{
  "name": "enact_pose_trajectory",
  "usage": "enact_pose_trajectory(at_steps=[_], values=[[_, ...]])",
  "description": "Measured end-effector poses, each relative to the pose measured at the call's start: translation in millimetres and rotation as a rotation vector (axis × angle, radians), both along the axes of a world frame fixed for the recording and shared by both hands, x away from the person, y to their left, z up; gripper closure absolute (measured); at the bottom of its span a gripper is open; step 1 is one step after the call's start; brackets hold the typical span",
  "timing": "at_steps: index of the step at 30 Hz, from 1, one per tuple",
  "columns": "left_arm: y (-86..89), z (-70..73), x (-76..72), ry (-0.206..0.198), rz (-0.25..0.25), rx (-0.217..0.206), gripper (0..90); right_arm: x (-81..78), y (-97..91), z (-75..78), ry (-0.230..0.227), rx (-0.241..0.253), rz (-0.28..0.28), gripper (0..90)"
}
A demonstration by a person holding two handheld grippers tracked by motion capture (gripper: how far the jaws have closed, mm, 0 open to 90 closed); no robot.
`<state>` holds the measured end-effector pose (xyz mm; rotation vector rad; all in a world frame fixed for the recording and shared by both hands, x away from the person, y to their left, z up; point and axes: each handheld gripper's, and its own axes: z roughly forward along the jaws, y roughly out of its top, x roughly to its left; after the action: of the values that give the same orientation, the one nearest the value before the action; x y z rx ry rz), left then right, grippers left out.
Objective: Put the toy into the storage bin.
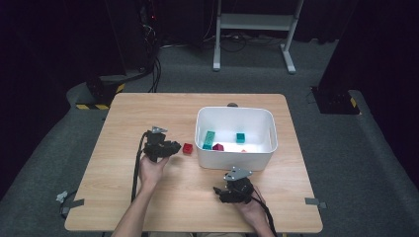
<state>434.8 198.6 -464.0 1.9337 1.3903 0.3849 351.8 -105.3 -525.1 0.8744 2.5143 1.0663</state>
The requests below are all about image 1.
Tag black stand base striped tape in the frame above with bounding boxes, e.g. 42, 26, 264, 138
75, 75, 126, 112

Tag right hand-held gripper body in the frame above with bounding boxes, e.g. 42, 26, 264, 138
223, 166, 255, 203

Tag person's left hand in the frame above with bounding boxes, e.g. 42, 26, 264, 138
137, 155, 170, 191

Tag white metal stand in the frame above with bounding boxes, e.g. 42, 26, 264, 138
212, 0, 305, 75

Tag grey tape strip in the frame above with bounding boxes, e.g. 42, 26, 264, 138
59, 198, 86, 216
304, 197, 328, 210

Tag black cables under stand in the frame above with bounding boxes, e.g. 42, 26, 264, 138
202, 31, 286, 53

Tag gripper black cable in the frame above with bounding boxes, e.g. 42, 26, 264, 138
130, 131, 149, 203
251, 194, 278, 237

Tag person's right hand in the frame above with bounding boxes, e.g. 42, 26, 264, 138
235, 187, 266, 225

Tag dark curtain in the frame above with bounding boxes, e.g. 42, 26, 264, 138
317, 0, 419, 189
0, 0, 126, 198

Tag bundle of black floor cables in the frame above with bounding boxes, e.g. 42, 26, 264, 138
137, 6, 163, 94

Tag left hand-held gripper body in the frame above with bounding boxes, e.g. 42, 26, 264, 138
142, 125, 173, 163

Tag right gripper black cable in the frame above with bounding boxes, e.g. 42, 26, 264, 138
251, 194, 278, 237

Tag long mint green toy brick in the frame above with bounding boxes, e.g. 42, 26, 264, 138
202, 130, 216, 151

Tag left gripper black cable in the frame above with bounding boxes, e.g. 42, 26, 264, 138
130, 131, 149, 203

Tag white plastic bin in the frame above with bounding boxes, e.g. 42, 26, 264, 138
195, 106, 280, 172

